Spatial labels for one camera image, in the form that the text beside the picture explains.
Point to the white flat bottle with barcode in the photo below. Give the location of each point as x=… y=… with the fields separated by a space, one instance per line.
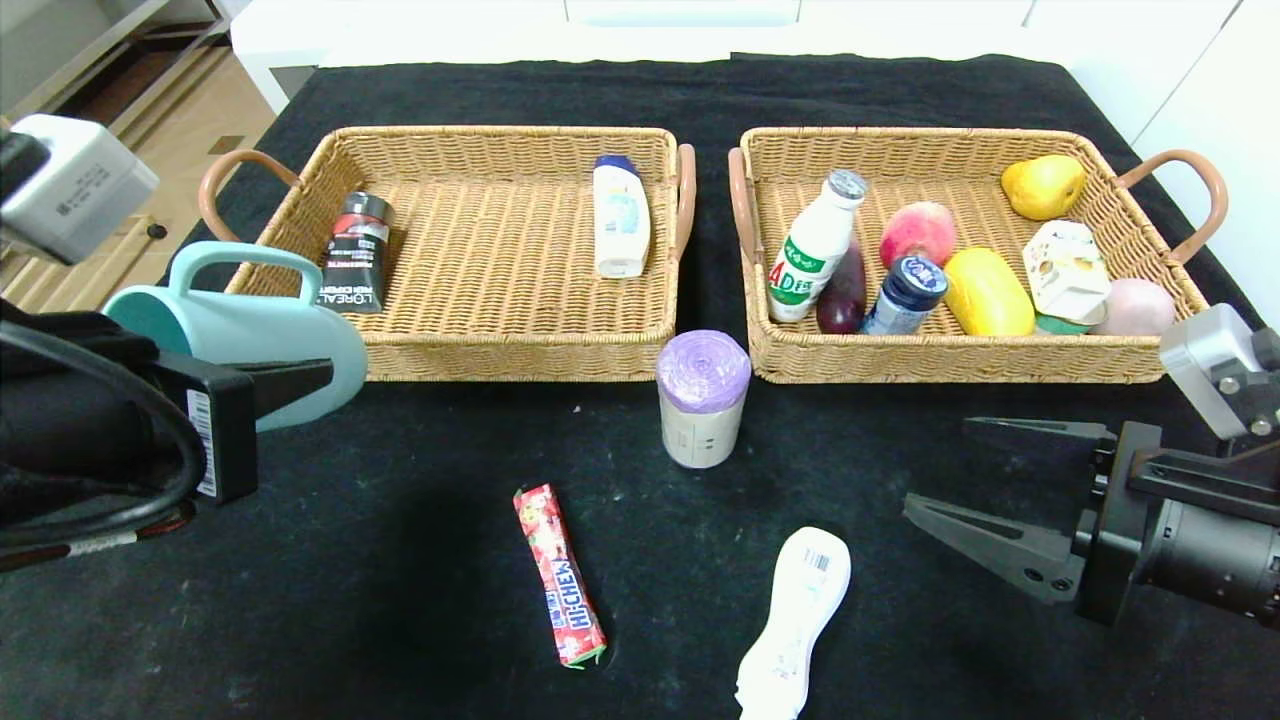
x=795 y=620

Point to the red peach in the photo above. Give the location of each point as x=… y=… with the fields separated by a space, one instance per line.
x=920 y=230

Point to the red Hi-Chew candy pack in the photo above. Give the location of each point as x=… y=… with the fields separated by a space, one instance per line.
x=565 y=590

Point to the purple trash bag roll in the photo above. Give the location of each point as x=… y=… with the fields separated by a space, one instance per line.
x=700 y=430

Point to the white shampoo bottle blue cap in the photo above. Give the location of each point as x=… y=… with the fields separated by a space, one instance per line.
x=620 y=228

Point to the yellow mango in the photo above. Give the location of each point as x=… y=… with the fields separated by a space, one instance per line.
x=990 y=295

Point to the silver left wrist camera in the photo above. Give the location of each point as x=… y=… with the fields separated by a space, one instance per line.
x=85 y=185

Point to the grey metal shelf frame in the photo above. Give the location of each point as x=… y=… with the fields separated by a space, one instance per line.
x=150 y=30

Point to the teal plastic mug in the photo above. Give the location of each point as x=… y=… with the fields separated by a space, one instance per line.
x=260 y=335

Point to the black cosmetic tube red band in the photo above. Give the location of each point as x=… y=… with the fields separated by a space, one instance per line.
x=352 y=268

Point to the purple eggplant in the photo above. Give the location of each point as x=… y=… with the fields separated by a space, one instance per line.
x=840 y=305

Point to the yellow pear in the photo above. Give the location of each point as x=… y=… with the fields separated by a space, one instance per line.
x=1042 y=188

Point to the black tablecloth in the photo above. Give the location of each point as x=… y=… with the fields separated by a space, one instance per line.
x=640 y=100

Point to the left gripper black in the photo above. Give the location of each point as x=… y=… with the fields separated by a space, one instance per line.
x=218 y=428

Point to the white AD milk bottle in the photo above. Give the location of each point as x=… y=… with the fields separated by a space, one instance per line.
x=805 y=270

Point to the white yellow drink carton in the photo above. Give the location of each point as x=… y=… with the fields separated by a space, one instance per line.
x=1065 y=265

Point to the green tin can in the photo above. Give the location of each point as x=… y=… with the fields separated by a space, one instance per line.
x=1070 y=326

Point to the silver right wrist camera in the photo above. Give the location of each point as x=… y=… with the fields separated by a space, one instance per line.
x=1215 y=365

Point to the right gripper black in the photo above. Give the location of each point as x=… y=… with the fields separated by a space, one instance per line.
x=1112 y=522

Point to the pale pink potato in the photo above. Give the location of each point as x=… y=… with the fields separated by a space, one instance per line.
x=1140 y=308

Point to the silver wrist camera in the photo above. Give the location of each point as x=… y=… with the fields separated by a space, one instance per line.
x=1215 y=365
x=85 y=185

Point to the dark blue lidded jar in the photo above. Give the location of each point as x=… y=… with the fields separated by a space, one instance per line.
x=905 y=290

